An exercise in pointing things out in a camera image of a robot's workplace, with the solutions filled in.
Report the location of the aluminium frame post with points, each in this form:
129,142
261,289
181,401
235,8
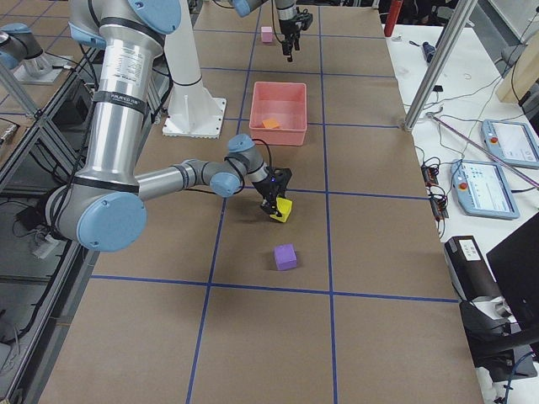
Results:
448,38

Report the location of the red cylinder bottle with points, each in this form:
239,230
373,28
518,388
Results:
392,17

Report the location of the black box with label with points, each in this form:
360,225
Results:
468,270

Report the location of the folded blue umbrella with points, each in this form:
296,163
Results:
428,51

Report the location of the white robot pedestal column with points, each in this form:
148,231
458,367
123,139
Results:
192,111

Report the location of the orange foam block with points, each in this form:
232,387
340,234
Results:
271,123

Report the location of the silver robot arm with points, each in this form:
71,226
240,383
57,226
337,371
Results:
279,10
102,207

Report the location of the far teach pendant tablet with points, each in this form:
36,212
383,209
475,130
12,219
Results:
512,142

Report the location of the yellow foam block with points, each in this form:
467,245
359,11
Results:
285,208

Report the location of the small electronics board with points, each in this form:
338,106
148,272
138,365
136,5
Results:
437,195

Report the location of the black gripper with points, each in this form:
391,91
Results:
266,189
286,26

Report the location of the teach pendant tablet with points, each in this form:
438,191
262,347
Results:
512,142
482,190

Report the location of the pink foam block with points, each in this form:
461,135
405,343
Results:
267,34

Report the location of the black monitor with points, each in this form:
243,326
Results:
514,263

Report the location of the purple foam block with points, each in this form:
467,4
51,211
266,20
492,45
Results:
285,257

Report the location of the pink plastic bin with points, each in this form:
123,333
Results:
285,102

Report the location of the near teach pendant tablet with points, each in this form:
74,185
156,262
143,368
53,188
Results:
482,190

